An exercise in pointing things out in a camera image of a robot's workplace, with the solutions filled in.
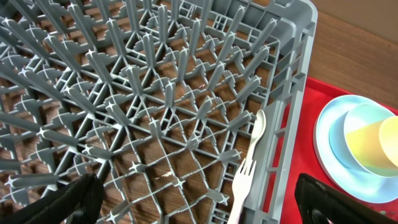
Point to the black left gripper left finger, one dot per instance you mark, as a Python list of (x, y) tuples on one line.
[(81, 200)]

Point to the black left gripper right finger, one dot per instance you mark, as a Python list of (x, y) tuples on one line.
[(319, 203)]

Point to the white plastic fork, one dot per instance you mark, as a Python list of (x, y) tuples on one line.
[(241, 187)]

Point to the white plastic spoon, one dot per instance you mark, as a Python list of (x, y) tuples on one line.
[(257, 133)]

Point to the grey dishwasher rack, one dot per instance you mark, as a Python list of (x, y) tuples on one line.
[(157, 98)]

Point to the light blue plate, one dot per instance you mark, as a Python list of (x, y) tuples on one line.
[(361, 185)]

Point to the yellow plastic cup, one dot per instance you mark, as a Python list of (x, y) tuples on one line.
[(388, 139)]

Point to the light blue bowl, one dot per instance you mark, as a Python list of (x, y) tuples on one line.
[(354, 138)]

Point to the red plastic tray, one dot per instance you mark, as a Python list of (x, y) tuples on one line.
[(304, 160)]

